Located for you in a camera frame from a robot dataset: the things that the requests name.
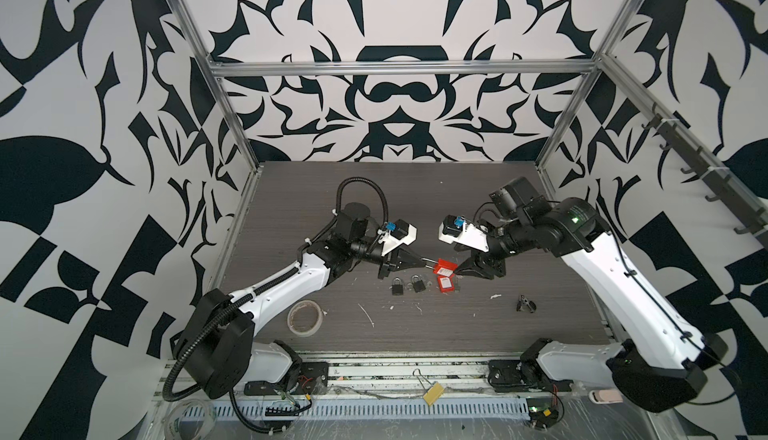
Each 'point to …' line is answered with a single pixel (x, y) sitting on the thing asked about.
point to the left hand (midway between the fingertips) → (428, 256)
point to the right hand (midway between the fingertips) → (459, 253)
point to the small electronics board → (541, 411)
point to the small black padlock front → (418, 284)
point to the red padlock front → (446, 284)
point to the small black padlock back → (397, 286)
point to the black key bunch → (523, 301)
